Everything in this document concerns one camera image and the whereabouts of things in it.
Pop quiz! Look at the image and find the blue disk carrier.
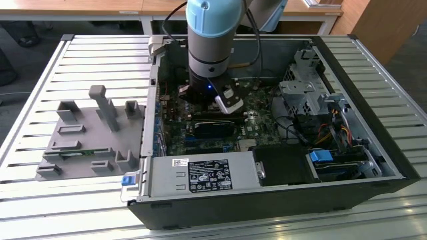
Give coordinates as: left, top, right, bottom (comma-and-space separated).
308, 149, 333, 164

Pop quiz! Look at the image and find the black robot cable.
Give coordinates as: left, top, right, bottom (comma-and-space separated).
160, 1, 189, 43
242, 0, 262, 80

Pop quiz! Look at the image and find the yellow red wire bundle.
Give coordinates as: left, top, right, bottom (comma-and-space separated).
314, 123, 353, 146

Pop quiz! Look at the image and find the wooden cabinet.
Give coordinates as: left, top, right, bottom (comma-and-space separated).
329, 0, 427, 66

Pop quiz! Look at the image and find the grey power supply unit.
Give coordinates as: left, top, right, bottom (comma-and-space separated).
145, 152, 261, 197

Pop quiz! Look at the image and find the green RAM stick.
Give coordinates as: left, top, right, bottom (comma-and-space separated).
43, 148, 111, 157

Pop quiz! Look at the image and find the green motherboard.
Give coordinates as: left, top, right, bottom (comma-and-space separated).
156, 77, 284, 157

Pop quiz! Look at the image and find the silver metal drive cage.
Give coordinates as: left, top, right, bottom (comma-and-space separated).
277, 48, 334, 117

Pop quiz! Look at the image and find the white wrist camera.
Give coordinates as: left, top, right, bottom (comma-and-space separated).
213, 85, 245, 116

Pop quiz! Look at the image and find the stack of papers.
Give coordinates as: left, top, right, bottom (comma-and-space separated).
301, 0, 344, 10

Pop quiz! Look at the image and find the black open PC case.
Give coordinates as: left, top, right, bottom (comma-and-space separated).
126, 34, 421, 231

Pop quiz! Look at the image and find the silver chipset heatsink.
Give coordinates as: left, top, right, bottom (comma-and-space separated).
238, 139, 258, 152

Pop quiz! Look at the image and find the black plastic shroud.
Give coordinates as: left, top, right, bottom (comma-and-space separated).
252, 146, 316, 187

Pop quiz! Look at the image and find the wooden desk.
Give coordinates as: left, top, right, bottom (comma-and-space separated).
0, 0, 344, 36

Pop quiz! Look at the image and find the grey parts rack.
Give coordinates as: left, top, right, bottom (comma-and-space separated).
34, 85, 148, 182

